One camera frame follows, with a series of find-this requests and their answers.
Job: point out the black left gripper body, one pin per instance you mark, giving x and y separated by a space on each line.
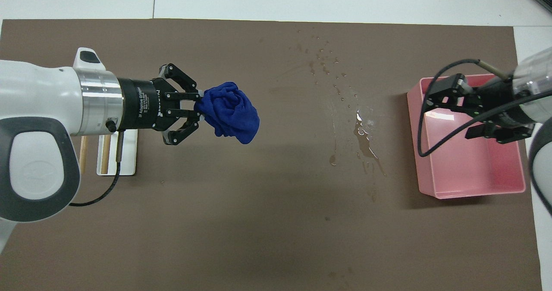
138 105

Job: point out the brown table mat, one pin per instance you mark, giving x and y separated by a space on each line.
258 217

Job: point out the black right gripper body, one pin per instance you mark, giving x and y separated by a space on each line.
496 99

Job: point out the blue towel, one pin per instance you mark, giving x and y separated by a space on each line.
233 110

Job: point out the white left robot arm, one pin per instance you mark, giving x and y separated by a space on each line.
39 92

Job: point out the white rack with wooden rods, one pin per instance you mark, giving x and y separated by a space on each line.
129 153

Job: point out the pink plastic bin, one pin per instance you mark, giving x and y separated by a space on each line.
465 170

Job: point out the spilled water droplets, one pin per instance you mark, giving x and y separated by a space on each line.
366 146

